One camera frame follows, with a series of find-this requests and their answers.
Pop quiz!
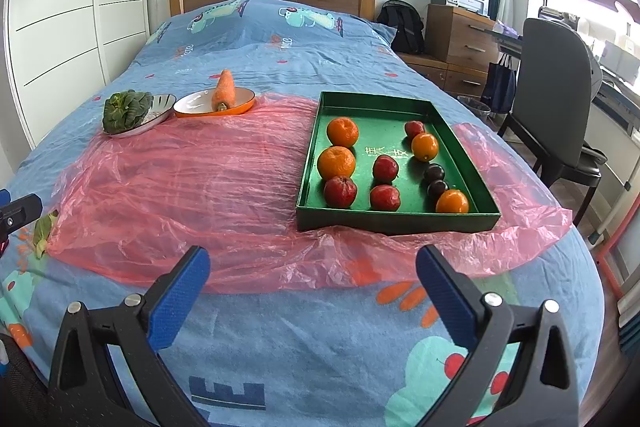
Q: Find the orange rimmed bowl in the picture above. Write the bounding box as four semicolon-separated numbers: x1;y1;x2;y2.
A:
173;89;256;118

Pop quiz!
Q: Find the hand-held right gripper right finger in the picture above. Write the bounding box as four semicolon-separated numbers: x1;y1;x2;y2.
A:
416;244;581;427

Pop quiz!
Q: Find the grey chair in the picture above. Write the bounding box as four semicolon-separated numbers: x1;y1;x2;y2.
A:
497;18;608;228

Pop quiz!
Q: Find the low wooden nightstand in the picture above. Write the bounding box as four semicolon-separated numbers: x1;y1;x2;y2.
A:
397;52;451;80

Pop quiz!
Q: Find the carrot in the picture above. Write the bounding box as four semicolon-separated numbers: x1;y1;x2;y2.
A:
211;69;237;112

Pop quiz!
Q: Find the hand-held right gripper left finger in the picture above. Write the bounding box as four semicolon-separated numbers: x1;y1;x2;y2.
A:
47;245;212;427

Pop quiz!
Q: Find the red metal frame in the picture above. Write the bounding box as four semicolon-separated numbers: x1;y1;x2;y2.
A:
592;187;640;298

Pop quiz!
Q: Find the wooden drawer cabinet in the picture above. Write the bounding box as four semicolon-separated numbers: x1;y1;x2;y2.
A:
425;4;516;95

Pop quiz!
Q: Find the pink plastic sheet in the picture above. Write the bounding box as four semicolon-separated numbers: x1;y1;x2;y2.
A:
45;94;573;295

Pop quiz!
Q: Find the loose bok choy leaf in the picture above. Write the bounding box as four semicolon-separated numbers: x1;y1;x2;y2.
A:
32;212;60;258

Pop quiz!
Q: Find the black backpack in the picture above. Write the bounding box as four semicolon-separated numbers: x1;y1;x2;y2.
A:
376;0;426;54

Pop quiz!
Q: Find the large red apple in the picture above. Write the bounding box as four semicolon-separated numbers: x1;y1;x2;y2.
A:
323;175;359;208

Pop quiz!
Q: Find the whole bok choy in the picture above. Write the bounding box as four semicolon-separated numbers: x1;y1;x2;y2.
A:
102;90;154;134

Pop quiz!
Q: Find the white wardrobe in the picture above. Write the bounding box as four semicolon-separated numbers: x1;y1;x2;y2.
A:
5;0;151;148

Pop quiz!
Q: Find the dark blue bag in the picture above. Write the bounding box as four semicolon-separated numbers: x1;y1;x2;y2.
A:
481;54;517;114

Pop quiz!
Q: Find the large orange mandarin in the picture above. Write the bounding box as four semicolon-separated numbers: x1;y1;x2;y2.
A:
317;146;357;181

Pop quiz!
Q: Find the green metal tray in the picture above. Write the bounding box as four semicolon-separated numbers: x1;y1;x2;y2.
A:
295;91;502;235

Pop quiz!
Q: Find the grey trash bin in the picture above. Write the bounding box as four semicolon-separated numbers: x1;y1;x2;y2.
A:
456;94;492;122

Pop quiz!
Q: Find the grey desk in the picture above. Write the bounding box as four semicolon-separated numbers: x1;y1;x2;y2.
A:
487;24;640;132

